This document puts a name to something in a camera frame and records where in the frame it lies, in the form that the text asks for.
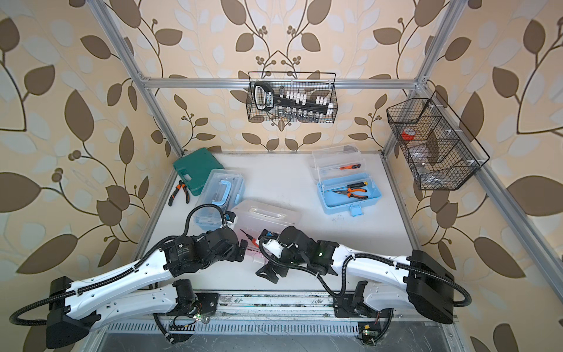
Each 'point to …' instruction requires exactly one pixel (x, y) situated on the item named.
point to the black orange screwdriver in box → (355, 185)
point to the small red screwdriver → (253, 240)
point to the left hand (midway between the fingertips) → (235, 240)
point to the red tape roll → (408, 134)
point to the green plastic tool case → (195, 168)
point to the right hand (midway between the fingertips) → (264, 260)
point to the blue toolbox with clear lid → (223, 187)
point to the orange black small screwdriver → (351, 166)
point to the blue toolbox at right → (344, 185)
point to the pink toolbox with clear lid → (253, 217)
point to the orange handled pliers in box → (348, 192)
